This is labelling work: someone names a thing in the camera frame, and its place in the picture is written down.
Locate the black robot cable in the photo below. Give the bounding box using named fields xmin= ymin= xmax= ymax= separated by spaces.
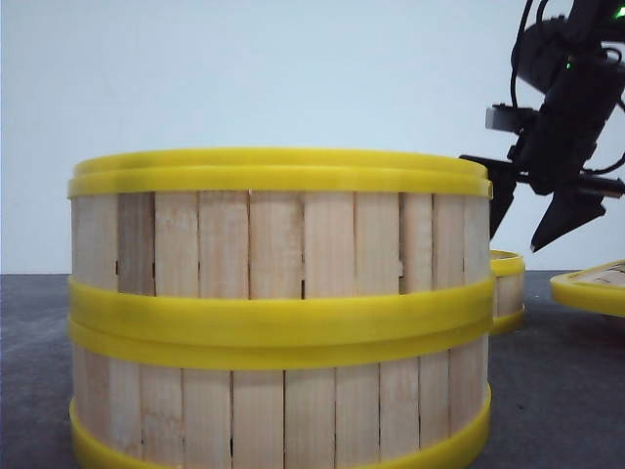
xmin=507 ymin=0 xmax=551 ymax=111

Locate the yellow rimmed steamer lid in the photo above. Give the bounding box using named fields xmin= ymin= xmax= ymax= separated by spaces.
xmin=550 ymin=260 xmax=624 ymax=318

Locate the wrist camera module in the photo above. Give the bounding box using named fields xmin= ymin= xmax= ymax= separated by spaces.
xmin=485 ymin=104 xmax=539 ymax=135

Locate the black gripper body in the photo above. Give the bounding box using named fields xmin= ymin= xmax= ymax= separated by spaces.
xmin=513 ymin=63 xmax=624 ymax=195

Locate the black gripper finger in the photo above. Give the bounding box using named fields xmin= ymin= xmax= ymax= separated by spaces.
xmin=460 ymin=154 xmax=529 ymax=238
xmin=530 ymin=189 xmax=605 ymax=252

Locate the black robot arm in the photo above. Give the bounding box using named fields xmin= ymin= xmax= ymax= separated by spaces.
xmin=473 ymin=1 xmax=624 ymax=251

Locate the front bamboo steamer basket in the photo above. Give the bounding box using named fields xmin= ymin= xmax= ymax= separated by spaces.
xmin=67 ymin=316 xmax=491 ymax=468

